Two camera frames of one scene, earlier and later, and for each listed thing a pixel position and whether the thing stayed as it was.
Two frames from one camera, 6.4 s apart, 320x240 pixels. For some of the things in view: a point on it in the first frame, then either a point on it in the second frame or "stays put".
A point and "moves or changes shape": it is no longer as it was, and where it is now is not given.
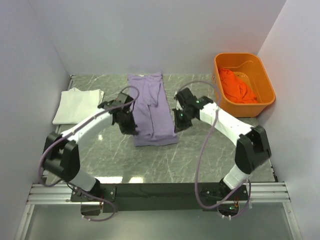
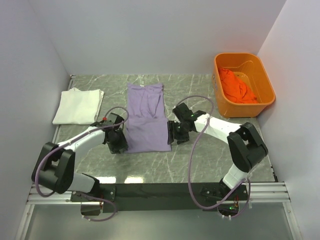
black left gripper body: [128, 124] → [119, 141]
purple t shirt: [153, 113] moves or changes shape
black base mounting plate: [159, 197] stays put
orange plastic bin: [244, 84] stays put
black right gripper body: [182, 120] → [180, 132]
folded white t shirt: [74, 104] stays put
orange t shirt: [235, 88] stays put
